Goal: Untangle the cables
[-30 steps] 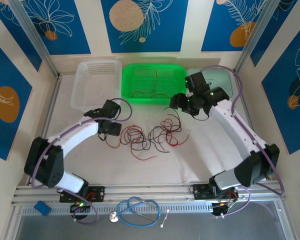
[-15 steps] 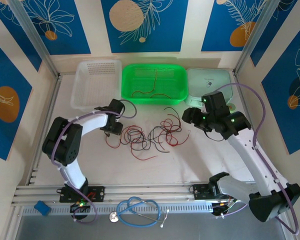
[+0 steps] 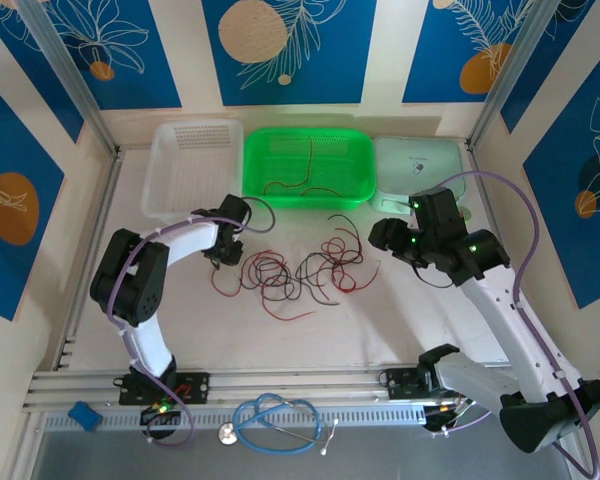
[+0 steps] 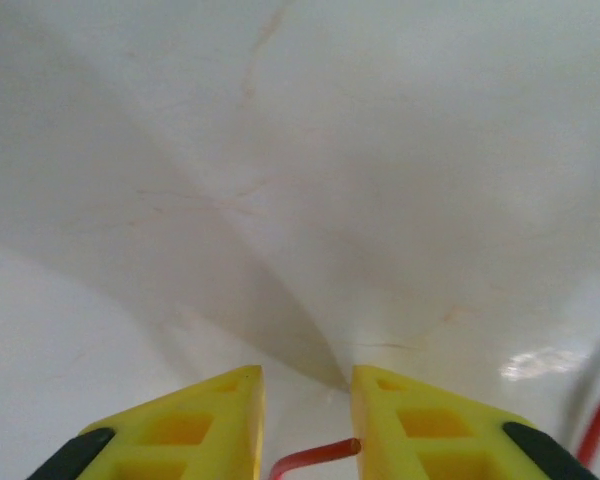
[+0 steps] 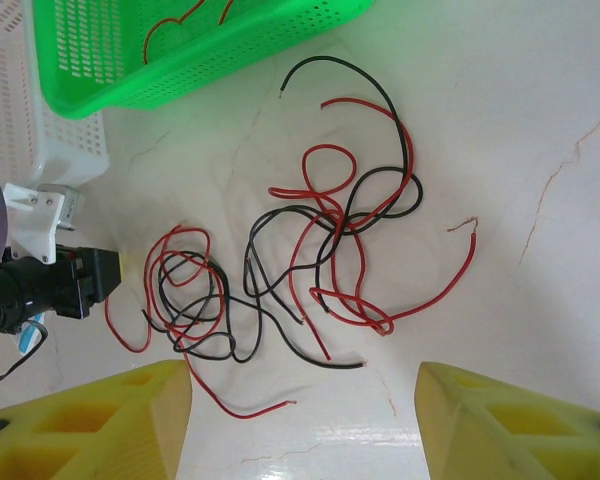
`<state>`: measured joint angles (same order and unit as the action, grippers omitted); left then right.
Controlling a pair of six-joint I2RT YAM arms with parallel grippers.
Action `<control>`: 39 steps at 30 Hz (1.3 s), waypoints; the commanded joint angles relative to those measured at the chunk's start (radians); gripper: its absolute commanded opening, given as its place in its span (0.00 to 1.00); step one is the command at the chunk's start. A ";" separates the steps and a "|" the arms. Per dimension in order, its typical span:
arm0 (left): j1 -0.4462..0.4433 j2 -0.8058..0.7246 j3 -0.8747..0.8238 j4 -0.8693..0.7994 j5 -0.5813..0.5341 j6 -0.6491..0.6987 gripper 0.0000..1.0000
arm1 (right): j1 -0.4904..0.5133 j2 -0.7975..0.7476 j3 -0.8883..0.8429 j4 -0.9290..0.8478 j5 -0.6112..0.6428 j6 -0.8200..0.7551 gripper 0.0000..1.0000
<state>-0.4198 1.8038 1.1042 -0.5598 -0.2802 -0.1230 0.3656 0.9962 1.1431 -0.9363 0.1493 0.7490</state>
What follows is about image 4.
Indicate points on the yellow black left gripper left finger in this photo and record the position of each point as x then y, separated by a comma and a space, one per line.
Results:
180, 440

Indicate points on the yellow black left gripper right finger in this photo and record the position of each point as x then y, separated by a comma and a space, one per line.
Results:
430, 440

